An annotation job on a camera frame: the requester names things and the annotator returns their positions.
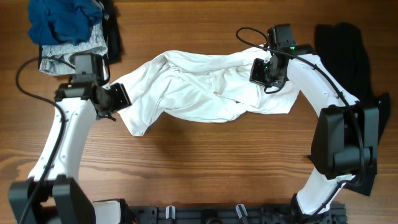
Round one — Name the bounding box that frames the white shirt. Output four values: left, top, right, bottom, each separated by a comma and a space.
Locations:
117, 47, 299, 136

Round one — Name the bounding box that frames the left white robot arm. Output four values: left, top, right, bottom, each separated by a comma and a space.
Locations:
8, 53, 136, 223

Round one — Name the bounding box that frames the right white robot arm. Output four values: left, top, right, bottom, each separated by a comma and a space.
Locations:
249, 24, 379, 220

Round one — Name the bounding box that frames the light denim folded garment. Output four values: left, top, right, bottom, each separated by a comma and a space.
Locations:
39, 23, 108, 76

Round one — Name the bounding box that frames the black shirt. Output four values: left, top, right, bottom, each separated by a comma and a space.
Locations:
307, 22, 391, 197

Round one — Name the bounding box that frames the black folded garment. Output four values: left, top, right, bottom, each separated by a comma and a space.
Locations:
38, 0, 122, 68

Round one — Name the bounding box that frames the blue folded garment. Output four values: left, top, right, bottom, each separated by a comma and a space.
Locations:
28, 0, 103, 45

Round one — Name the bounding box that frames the left black cable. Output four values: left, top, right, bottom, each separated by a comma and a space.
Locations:
15, 56, 77, 224

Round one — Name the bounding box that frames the black cable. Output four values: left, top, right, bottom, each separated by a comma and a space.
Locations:
235, 27, 366, 218
15, 56, 77, 224

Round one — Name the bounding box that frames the right black cable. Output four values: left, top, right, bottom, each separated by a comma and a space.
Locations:
235, 27, 366, 218

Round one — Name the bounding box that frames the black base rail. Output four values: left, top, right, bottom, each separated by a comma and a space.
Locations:
130, 204, 348, 224

